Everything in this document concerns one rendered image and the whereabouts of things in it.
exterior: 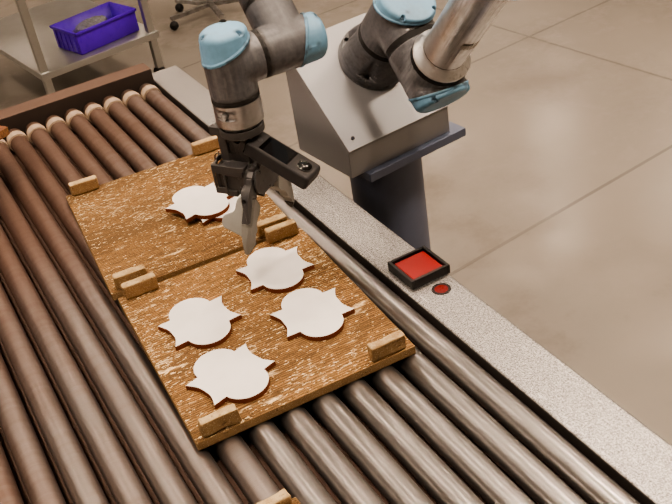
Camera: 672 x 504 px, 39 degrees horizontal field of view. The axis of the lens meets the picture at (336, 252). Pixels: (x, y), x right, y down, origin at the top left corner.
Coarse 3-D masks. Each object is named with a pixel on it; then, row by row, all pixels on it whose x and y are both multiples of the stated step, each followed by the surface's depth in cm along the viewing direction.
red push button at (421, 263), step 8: (416, 256) 160; (424, 256) 160; (400, 264) 159; (408, 264) 159; (416, 264) 158; (424, 264) 158; (432, 264) 158; (440, 264) 157; (408, 272) 157; (416, 272) 156; (424, 272) 156
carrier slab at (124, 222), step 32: (192, 160) 200; (96, 192) 194; (128, 192) 192; (160, 192) 190; (96, 224) 183; (128, 224) 181; (160, 224) 180; (192, 224) 178; (96, 256) 173; (128, 256) 172; (160, 256) 170; (192, 256) 169; (224, 256) 169
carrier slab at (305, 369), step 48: (288, 240) 169; (192, 288) 160; (240, 288) 158; (336, 288) 155; (144, 336) 151; (240, 336) 148; (336, 336) 144; (384, 336) 143; (288, 384) 137; (336, 384) 136; (192, 432) 131
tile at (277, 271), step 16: (256, 256) 164; (272, 256) 163; (288, 256) 163; (240, 272) 161; (256, 272) 160; (272, 272) 159; (288, 272) 159; (256, 288) 157; (272, 288) 156; (288, 288) 155
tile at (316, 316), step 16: (304, 288) 154; (288, 304) 151; (304, 304) 151; (320, 304) 150; (336, 304) 150; (288, 320) 148; (304, 320) 147; (320, 320) 147; (336, 320) 146; (288, 336) 145; (304, 336) 145; (320, 336) 143
